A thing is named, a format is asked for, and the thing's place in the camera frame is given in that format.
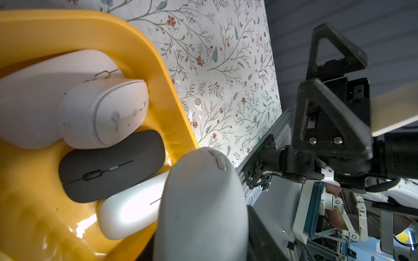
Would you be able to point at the silver computer mouse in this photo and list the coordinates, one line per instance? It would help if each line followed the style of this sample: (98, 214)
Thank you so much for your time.
(133, 209)

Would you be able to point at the grey round mouse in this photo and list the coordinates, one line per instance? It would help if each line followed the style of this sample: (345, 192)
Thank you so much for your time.
(203, 214)

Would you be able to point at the white computer mouse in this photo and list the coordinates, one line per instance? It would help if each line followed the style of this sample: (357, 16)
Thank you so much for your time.
(30, 97)

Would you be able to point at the small white mouse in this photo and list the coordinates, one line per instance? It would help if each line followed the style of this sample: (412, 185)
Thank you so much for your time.
(101, 113)

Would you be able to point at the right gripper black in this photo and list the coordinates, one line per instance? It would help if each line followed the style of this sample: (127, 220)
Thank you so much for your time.
(333, 119)

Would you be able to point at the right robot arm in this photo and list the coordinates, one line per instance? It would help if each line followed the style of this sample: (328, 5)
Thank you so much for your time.
(396, 150)

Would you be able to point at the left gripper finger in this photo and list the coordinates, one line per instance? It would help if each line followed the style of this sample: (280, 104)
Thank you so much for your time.
(261, 246)

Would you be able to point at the black computer mouse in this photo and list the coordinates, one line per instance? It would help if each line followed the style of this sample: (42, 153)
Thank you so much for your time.
(91, 175)

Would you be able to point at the yellow storage box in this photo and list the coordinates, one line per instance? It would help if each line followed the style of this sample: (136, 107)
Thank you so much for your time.
(38, 221)

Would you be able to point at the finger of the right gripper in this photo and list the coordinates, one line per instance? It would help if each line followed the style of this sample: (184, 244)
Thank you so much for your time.
(332, 55)

